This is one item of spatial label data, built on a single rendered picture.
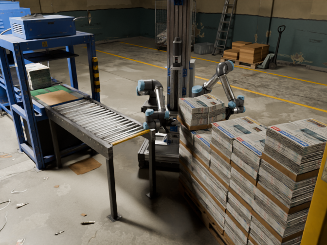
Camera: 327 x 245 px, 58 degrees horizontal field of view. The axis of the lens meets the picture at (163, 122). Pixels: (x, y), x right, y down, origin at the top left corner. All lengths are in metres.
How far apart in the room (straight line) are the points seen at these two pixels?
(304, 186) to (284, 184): 0.11
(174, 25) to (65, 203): 2.23
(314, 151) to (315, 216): 0.42
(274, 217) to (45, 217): 2.16
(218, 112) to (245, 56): 6.15
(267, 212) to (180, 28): 2.13
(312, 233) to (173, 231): 1.59
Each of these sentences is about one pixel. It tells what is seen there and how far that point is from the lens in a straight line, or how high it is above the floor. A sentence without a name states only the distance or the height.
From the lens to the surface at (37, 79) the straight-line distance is 4.43.
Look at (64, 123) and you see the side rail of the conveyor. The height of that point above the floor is 0.75.
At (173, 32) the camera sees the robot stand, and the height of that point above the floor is 1.61.
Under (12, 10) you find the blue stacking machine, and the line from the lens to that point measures 5.91.
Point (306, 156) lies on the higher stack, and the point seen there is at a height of 1.22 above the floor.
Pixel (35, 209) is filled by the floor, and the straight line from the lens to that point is 3.41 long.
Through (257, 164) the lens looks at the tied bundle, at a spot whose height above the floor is 1.00.
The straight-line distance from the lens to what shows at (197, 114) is 2.75.
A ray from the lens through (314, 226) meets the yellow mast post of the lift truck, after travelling 1.57.
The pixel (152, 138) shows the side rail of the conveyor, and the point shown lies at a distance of 2.91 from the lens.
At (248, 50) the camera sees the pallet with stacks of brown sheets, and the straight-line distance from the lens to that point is 8.87.
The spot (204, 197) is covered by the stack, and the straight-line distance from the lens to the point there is 2.87.
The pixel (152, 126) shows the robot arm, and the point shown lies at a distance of 2.78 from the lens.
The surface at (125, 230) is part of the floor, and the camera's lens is 2.96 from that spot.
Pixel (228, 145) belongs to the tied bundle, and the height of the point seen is 0.98.
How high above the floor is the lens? 2.06
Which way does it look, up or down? 24 degrees down
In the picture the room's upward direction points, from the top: straight up
